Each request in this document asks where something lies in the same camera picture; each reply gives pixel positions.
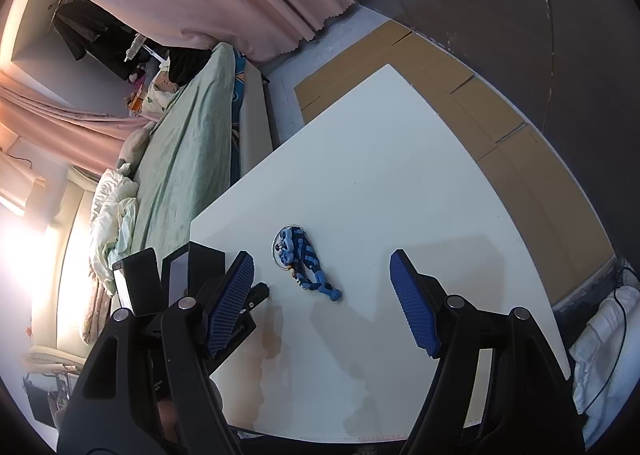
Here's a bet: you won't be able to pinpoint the plush toy on bed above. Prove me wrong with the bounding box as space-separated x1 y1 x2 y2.
115 121 155 171

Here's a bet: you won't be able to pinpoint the pink curtain by window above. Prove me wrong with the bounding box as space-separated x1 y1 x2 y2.
1 74 149 173

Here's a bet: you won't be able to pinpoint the black clothing pile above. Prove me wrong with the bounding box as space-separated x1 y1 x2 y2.
168 48 212 86

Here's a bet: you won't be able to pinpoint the brown cardboard sheet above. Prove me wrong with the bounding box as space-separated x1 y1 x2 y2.
295 20 615 303

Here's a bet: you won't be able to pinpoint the white bed frame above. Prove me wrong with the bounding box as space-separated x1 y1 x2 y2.
240 62 273 175

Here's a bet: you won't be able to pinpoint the large silver hoop earring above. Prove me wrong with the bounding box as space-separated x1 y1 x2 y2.
271 225 306 270

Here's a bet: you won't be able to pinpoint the black jewelry box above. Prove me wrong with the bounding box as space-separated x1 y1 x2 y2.
113 241 270 374

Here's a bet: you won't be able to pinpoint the blue beaded bracelet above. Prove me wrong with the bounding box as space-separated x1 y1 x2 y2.
273 226 344 303

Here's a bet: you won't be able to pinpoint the white crumpled blanket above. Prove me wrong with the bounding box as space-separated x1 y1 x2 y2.
80 169 139 345

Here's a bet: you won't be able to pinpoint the green bed sheet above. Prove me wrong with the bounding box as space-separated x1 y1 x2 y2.
129 43 235 260

